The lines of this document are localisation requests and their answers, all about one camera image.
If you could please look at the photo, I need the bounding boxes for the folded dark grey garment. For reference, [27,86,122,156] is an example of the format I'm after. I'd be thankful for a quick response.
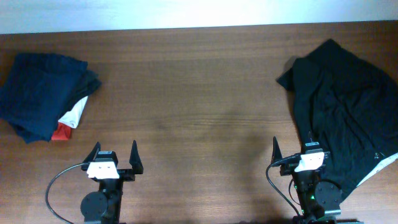
[60,70,102,117]

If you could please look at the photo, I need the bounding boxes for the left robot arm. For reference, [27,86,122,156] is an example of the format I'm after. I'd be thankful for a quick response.
[80,141,144,224]

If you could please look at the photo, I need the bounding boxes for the folded red garment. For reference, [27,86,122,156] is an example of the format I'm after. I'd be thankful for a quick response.
[51,123,72,141]

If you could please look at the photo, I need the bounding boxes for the folded white garment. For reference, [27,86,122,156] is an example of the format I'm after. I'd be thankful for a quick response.
[58,96,88,129]

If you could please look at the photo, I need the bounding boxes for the black cable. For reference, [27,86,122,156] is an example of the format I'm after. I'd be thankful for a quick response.
[266,154,303,218]
[45,162,90,224]

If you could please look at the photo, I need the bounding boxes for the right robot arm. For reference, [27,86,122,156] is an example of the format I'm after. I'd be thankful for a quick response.
[268,137,342,223]

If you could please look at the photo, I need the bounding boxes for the black shorts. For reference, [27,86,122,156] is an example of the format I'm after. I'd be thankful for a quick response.
[277,39,397,198]

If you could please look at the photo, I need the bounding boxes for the right black cable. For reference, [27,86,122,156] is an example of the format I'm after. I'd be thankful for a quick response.
[266,154,303,218]

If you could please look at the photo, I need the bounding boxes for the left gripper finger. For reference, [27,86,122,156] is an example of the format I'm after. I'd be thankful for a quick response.
[129,140,144,174]
[81,142,101,170]

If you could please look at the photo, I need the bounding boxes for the left black cable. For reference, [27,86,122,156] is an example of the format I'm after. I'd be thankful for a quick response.
[45,162,90,224]

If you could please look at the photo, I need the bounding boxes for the folded navy blue garment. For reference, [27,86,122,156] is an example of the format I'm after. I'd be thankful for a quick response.
[1,53,88,144]

